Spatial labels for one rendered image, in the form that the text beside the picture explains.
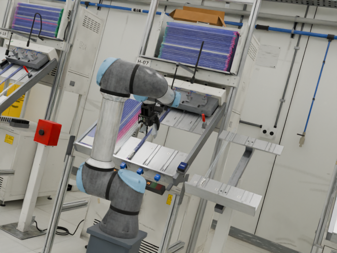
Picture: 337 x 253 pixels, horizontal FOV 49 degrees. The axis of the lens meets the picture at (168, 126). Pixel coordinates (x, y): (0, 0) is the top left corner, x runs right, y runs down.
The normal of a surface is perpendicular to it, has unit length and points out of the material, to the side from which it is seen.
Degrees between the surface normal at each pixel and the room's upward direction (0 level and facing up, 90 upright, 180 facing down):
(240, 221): 90
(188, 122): 43
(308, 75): 90
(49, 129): 90
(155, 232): 93
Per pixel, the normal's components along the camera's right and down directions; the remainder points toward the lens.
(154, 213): -0.41, -0.07
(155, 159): -0.09, -0.76
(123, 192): -0.16, -0.01
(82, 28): 0.88, 0.25
